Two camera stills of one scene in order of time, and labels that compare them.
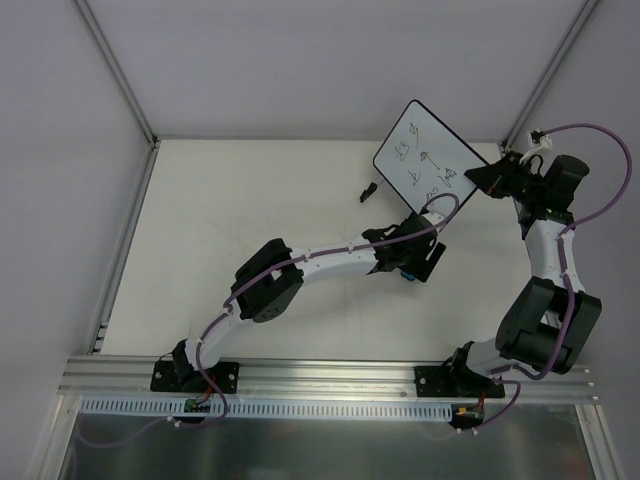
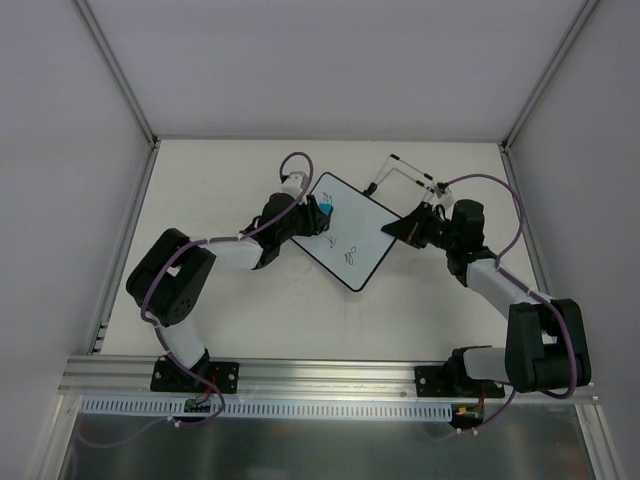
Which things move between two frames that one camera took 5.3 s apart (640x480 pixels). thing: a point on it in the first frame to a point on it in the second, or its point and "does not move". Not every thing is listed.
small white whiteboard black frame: x=421 y=156 to x=352 y=245
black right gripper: x=503 y=177 to x=420 y=228
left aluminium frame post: x=119 y=72 does not move
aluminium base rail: x=129 y=378 does not move
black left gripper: x=430 y=260 to x=310 y=218
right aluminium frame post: x=578 y=23 does not move
